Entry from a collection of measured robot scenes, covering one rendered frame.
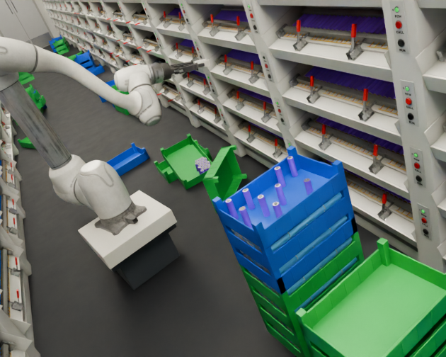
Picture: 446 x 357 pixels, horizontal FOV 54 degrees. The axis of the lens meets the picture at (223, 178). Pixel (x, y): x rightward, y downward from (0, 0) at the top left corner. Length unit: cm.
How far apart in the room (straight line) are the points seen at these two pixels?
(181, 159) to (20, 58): 121
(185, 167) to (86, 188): 88
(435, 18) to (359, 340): 73
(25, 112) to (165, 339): 101
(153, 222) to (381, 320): 102
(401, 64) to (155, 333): 123
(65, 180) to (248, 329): 96
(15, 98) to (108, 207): 54
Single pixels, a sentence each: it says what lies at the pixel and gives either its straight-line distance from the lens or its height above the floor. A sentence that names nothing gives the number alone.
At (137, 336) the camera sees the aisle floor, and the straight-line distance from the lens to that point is 178.
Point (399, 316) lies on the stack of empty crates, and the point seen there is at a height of 32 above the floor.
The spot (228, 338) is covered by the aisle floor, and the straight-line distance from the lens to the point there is 160.
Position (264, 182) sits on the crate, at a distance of 129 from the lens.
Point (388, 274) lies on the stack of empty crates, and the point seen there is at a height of 32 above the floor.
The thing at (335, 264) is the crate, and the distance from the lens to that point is 131.
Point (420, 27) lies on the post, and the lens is 111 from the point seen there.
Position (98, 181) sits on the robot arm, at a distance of 180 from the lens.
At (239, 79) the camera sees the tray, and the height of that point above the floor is 54.
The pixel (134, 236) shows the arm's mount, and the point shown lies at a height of 26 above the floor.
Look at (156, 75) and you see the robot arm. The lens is 201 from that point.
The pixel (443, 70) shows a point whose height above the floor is 74.
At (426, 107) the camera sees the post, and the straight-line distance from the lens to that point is 118.
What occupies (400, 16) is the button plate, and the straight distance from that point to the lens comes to 112.
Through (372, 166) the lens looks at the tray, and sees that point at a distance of 150.
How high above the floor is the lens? 118
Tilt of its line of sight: 29 degrees down
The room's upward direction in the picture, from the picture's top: 22 degrees counter-clockwise
